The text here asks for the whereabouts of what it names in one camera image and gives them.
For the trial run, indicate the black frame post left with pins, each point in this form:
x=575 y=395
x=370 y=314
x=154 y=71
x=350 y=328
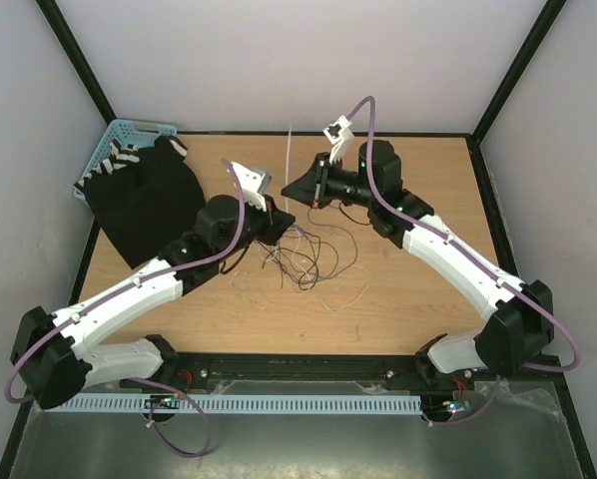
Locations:
x=67 y=40

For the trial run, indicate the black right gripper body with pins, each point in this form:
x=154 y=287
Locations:
x=326 y=167

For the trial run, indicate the black frame post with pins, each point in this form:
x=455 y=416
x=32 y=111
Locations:
x=543 y=23
x=67 y=40

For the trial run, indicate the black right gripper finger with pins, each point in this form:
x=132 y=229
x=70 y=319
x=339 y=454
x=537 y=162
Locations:
x=302 y=198
x=305 y=183

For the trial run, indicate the blue plastic basket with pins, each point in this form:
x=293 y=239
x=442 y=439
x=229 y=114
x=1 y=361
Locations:
x=127 y=132

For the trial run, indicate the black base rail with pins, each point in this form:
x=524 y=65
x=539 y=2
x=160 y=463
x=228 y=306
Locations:
x=411 y=373

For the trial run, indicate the white zip tie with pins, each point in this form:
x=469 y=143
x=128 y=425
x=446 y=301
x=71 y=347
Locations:
x=288 y=164

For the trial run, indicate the black striped cloth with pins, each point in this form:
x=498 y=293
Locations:
x=143 y=197

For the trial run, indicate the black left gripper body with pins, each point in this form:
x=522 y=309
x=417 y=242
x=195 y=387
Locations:
x=269 y=235

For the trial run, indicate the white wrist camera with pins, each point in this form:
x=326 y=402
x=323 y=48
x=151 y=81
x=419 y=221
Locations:
x=340 y=137
x=253 y=182

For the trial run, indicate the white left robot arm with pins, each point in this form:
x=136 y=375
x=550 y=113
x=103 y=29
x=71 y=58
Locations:
x=59 y=354

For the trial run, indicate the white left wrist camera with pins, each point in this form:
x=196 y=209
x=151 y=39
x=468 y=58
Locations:
x=253 y=182

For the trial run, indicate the black frame post right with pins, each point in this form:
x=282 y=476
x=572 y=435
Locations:
x=543 y=23

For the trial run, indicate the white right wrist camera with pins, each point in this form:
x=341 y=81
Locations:
x=340 y=137

